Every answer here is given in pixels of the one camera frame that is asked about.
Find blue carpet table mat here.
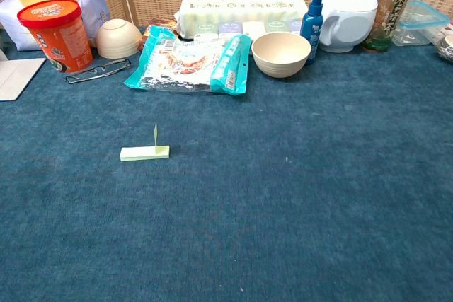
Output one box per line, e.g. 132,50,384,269
0,24,453,302

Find teal snack bag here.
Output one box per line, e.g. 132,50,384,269
123,25,253,96

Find upright beige bowl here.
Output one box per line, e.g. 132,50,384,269
251,31,312,79

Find small green tissue pack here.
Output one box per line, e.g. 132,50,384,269
193,21,220,42
265,20,292,34

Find large toilet roll pack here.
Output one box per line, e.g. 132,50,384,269
175,0,309,40

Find brown cookie bag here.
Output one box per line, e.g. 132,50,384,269
137,18,178,52

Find blue spray bottle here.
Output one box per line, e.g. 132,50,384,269
299,0,326,66

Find black-framed eyeglasses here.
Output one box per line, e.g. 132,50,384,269
64,58,132,85

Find upturned beige bowl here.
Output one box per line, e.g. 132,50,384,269
96,18,143,59

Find white lidded plastic pot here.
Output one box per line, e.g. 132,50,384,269
313,0,379,54

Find orange instant noodle cup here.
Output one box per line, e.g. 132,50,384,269
16,0,94,74

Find green tea bottle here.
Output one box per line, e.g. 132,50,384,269
361,0,423,53

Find blue white folder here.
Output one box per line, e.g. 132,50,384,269
0,48,47,102

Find clear container blue lid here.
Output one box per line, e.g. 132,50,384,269
391,0,452,47

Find patterned glass bowl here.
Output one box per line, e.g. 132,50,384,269
434,33,453,63

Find white plastic tissue pack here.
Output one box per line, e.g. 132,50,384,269
0,0,111,52

